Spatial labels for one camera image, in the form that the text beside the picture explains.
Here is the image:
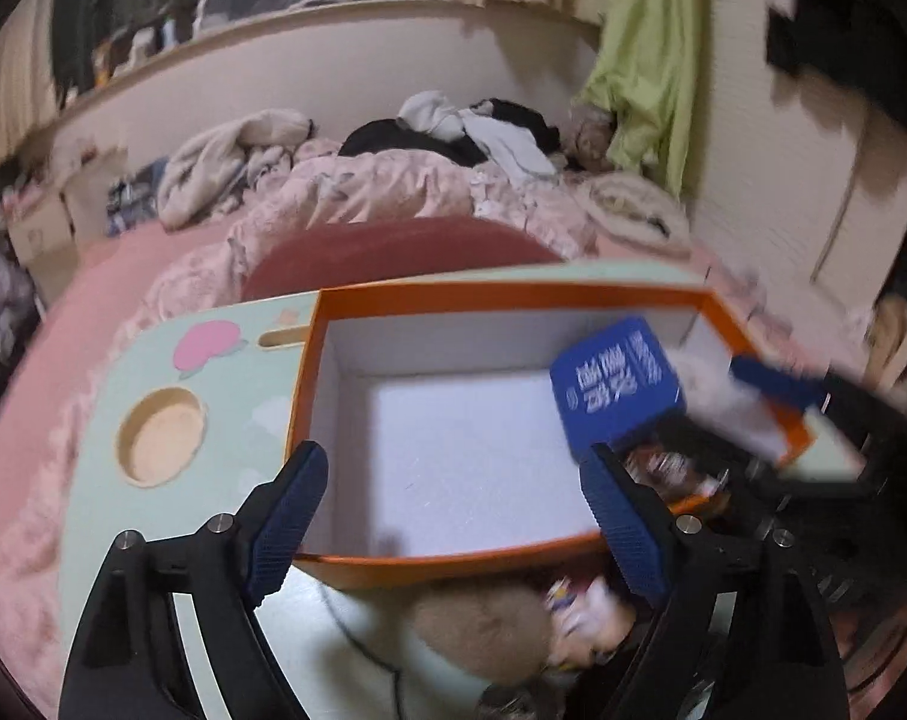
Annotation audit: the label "cream fluffy blanket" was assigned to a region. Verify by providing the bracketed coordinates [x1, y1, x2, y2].
[157, 109, 312, 230]

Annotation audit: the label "black hanging clothes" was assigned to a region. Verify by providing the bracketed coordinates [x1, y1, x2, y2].
[764, 0, 907, 128]

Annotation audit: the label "pink floral quilt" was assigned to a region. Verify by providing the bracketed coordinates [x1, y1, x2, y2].
[229, 139, 597, 271]

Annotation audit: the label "pinkish plush toy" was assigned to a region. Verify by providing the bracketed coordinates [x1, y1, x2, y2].
[573, 112, 620, 166]

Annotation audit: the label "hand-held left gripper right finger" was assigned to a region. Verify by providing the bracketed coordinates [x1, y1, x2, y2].
[579, 442, 852, 720]

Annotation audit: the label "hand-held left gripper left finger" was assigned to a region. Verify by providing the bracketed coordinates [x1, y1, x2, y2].
[58, 441, 329, 720]

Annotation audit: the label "green hanging cloth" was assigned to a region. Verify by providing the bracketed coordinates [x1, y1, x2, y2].
[573, 0, 713, 196]

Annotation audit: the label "black clothing heap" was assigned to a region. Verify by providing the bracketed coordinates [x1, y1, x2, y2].
[341, 97, 560, 166]

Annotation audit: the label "blue metal tin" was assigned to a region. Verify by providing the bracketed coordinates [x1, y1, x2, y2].
[549, 317, 687, 466]

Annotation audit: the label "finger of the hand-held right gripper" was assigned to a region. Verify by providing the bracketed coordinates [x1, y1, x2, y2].
[723, 457, 875, 541]
[729, 356, 833, 413]

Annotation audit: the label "white louvered wardrobe doors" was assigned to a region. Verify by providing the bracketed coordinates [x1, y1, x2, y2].
[693, 0, 907, 301]

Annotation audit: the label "mint green desktop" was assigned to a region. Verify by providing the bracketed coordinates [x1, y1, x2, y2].
[56, 259, 867, 720]

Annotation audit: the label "maroon cushion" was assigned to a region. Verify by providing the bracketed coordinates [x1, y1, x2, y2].
[239, 217, 567, 301]

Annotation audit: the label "white clothing heap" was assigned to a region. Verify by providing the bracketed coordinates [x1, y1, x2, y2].
[397, 90, 555, 177]

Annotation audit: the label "orange cardboard box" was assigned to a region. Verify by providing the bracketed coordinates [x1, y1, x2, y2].
[284, 279, 815, 590]

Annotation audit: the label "white-haired cartoon figurine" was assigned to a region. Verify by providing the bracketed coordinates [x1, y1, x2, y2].
[543, 576, 641, 672]

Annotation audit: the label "white bedside cabinet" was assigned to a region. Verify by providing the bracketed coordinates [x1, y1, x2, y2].
[11, 157, 132, 256]

